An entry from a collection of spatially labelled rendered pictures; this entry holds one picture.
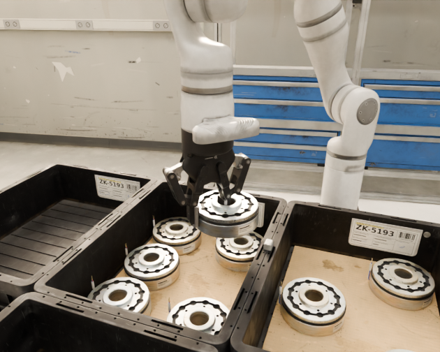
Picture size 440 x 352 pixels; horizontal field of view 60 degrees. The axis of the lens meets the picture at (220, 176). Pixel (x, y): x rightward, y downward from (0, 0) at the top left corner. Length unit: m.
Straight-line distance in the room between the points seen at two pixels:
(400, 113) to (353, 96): 1.72
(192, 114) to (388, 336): 0.45
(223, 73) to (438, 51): 3.05
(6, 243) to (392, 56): 3.01
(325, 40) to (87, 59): 3.10
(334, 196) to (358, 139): 0.15
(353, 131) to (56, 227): 0.71
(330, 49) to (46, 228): 0.73
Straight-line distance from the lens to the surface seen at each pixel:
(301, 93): 2.47
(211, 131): 0.46
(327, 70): 0.88
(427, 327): 0.73
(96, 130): 3.89
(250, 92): 2.48
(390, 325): 0.71
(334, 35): 0.81
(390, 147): 2.65
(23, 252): 0.91
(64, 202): 1.07
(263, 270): 0.60
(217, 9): 0.48
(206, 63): 0.49
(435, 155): 2.74
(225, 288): 0.72
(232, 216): 0.58
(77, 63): 3.80
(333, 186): 0.96
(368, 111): 0.90
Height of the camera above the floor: 1.30
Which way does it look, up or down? 25 degrees down
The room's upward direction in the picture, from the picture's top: straight up
